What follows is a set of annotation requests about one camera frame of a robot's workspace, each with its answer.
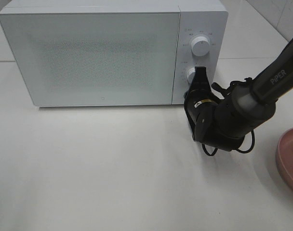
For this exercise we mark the white dial knob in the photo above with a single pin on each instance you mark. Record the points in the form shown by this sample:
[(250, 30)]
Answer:
[(200, 45), (190, 74)]

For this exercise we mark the upper white dial knob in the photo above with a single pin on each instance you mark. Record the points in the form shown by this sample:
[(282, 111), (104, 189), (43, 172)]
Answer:
[(200, 45)]

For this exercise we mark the lower white dial knob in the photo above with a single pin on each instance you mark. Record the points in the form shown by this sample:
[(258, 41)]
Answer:
[(190, 74)]

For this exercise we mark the white microwave door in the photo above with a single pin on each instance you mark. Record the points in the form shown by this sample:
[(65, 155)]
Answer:
[(95, 59)]

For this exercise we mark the white microwave oven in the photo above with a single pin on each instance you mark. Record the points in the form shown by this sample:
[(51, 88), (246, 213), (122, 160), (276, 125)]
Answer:
[(196, 17)]

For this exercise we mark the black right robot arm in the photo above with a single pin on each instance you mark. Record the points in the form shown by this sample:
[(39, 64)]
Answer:
[(225, 119)]

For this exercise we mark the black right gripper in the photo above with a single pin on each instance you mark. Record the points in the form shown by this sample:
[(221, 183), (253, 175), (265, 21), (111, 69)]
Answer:
[(199, 90)]

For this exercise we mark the pink round plate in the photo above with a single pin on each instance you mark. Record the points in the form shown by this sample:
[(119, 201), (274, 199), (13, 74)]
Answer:
[(284, 157)]

